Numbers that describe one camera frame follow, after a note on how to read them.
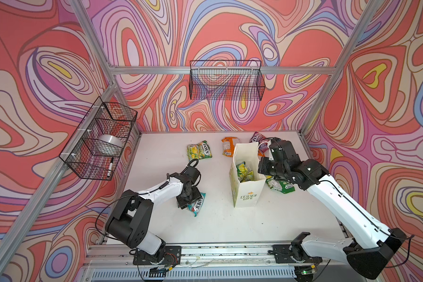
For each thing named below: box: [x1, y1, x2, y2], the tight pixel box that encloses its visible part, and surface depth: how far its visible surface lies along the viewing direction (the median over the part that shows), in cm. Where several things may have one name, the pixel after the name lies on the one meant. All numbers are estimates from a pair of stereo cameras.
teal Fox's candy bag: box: [187, 192, 207, 217], surface depth 85 cm
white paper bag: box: [229, 142, 267, 208], surface depth 80 cm
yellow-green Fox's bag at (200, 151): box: [186, 140, 213, 161], surface depth 107 cm
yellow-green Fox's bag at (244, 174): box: [235, 160, 254, 183], surface depth 90 cm
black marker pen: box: [106, 156, 114, 178], surface depth 75 cm
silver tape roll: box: [98, 133, 123, 148], surface depth 75 cm
